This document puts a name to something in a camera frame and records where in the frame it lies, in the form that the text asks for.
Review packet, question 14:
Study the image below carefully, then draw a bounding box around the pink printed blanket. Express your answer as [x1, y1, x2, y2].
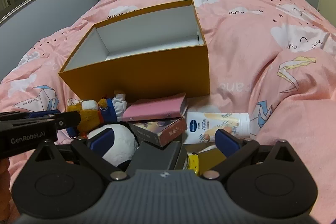
[0, 0, 336, 224]

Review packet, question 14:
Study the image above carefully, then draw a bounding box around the black and white plush ball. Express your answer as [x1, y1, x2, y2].
[87, 125, 137, 170]

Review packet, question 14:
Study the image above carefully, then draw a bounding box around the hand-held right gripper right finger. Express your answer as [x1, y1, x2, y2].
[203, 129, 301, 182]

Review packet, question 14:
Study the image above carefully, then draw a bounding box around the small yellow toy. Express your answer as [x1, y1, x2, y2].
[187, 154, 200, 177]

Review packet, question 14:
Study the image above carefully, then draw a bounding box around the orange cardboard box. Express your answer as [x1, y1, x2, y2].
[58, 0, 210, 109]

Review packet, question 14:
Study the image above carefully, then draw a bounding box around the gold box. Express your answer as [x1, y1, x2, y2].
[198, 148, 227, 177]

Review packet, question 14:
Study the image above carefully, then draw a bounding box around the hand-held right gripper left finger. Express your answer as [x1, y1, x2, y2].
[29, 127, 129, 182]

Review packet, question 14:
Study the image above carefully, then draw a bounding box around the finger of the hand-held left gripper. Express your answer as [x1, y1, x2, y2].
[0, 110, 61, 121]
[54, 111, 81, 130]

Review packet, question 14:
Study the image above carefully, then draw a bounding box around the person's left hand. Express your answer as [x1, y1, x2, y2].
[0, 157, 12, 215]

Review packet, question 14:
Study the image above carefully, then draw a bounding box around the red-brown small box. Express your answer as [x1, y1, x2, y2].
[128, 117, 187, 147]

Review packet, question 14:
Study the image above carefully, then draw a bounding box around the pink wallet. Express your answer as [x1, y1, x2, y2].
[122, 93, 188, 123]

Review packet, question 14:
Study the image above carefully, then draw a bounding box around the brown plush toy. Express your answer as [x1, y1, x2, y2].
[66, 100, 101, 138]

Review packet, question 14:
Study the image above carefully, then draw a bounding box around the blue and white plush doll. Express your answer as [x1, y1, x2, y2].
[98, 91, 127, 123]

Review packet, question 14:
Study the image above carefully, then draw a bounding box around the white lotion bottle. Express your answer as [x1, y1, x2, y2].
[183, 112, 251, 145]

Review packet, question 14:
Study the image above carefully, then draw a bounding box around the dark grey box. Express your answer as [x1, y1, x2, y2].
[126, 141, 182, 171]

